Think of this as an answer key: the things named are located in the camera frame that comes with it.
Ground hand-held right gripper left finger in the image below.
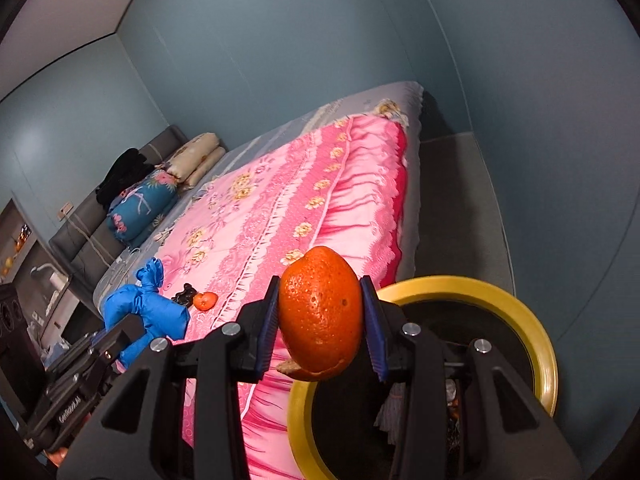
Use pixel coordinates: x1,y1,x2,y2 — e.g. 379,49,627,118
56,275,281,480

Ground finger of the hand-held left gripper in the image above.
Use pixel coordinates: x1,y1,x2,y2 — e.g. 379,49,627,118
99,313,147,362

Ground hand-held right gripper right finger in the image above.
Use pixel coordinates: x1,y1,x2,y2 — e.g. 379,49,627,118
359,276,583,480

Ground blue plastic bag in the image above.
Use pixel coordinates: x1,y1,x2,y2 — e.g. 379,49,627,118
102,257,191,368

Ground large orange peel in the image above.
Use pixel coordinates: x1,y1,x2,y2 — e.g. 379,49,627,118
276,246,363,382

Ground lavender foam fruit net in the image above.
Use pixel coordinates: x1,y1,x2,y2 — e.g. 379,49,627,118
375,382,408,431

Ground yellow-rimmed trash bin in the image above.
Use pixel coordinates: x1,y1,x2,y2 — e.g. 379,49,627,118
287,275,558,480

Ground black plastic bag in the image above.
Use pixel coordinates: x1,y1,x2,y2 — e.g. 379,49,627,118
171,283,198,306

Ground black speaker box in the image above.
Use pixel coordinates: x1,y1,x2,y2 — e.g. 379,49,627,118
0,282,48,411

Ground grey padded headboard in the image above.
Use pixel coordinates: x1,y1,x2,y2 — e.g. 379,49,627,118
48,125,188,291

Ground pink floral blanket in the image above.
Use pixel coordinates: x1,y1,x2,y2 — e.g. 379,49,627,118
150,115,408,480

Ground blue floral folded quilt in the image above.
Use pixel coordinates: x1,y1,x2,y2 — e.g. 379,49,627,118
106,170,180,249

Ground bedside shelf unit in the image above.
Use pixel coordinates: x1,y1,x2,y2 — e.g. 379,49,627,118
0,197,76,311

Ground black clothes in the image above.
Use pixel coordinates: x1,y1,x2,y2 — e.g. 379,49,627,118
95,147,156,206

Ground beige folded quilt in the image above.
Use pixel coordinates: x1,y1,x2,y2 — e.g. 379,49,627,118
165,132,227,192

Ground white rope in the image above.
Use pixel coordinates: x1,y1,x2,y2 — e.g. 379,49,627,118
70,210,113,266

